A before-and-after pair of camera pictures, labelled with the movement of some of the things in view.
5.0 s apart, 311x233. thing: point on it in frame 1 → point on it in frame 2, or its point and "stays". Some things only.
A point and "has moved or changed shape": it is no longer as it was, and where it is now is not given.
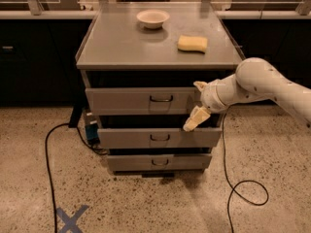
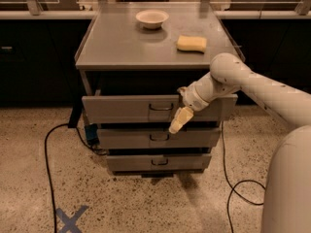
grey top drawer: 135,101 has moved or changed shape
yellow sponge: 193,44 stays
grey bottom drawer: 159,162 stays
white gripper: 210,97 → 193,98
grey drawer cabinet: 140,62 stays
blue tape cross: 70,222 stays
